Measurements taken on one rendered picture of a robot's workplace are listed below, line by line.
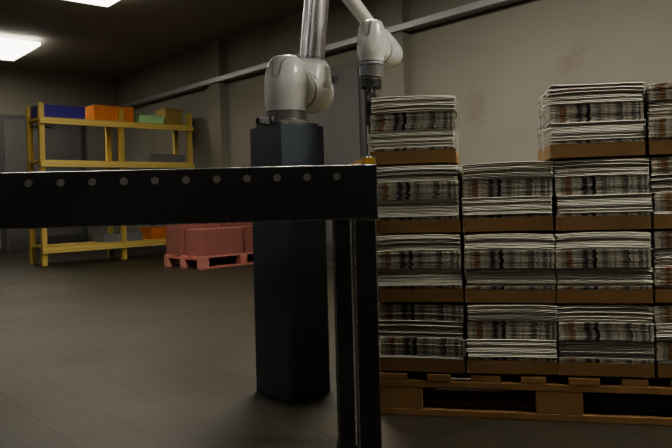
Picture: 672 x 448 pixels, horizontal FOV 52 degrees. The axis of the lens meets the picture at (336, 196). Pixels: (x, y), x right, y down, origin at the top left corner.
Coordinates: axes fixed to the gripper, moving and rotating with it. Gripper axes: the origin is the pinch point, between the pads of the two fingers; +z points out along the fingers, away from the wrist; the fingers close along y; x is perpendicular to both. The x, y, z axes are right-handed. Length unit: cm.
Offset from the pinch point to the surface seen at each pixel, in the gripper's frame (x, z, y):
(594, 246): -74, 38, -20
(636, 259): -86, 42, -20
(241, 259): 226, 99, 490
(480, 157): -37, -9, 378
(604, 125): -77, 0, -19
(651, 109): -91, -5, -19
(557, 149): -63, 7, -20
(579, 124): -70, -1, -19
